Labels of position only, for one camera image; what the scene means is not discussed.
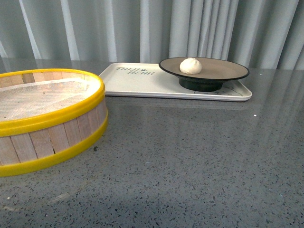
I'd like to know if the grey pleated curtain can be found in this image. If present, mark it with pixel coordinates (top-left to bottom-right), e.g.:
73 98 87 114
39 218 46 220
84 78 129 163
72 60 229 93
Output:
0 0 304 70

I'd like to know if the yellow rimmed bamboo steamer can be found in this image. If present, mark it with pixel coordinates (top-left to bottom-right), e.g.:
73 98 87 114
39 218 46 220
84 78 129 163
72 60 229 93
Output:
0 68 108 177

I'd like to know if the white steamed bun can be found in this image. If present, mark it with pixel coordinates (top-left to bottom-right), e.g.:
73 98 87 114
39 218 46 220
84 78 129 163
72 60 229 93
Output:
180 57 202 75

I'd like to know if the tan plate with black rim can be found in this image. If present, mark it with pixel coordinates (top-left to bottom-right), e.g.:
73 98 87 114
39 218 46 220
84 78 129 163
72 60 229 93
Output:
159 57 249 92

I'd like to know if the white rectangular tray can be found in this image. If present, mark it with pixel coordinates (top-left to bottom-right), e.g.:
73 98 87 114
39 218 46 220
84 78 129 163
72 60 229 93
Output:
99 63 252 102

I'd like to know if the white steamer liner cloth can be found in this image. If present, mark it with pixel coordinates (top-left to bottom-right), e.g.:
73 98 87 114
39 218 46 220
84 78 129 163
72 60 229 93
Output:
0 78 98 121

